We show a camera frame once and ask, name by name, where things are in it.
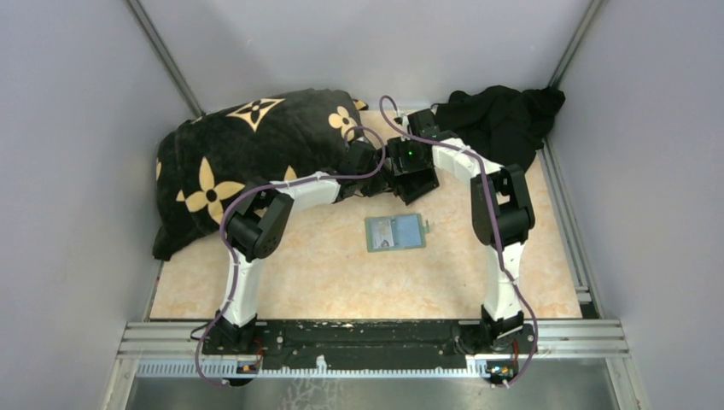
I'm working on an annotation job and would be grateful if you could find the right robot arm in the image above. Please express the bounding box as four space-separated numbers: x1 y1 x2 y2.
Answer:
381 111 535 352

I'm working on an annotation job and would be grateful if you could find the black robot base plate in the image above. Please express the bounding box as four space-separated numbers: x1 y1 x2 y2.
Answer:
201 319 534 371

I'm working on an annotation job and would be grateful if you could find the black crumpled cloth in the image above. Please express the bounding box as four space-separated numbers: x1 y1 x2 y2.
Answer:
435 85 566 171

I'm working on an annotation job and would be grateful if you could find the black plastic card tray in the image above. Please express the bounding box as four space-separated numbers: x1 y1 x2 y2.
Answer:
391 168 440 205

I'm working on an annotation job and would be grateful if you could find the black floral patterned blanket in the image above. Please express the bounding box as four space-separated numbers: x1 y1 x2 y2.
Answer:
151 89 365 261

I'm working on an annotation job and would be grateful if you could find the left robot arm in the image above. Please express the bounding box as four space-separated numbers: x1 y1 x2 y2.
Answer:
203 138 388 354

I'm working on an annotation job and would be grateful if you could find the aluminium front frame rail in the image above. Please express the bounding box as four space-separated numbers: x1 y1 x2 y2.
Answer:
117 319 629 383

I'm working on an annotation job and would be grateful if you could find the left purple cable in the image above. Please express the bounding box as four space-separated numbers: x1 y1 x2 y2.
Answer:
194 125 388 389

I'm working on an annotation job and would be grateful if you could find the green leather card holder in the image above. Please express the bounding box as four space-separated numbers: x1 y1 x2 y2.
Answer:
365 214 430 253

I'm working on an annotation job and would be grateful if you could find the purple cable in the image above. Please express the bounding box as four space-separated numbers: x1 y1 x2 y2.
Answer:
194 125 388 389
378 95 540 388

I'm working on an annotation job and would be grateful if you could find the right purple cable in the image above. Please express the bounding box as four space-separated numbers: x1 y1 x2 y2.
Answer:
378 95 540 388

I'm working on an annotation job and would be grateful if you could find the white VIP card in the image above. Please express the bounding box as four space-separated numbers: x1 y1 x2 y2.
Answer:
369 218 394 250

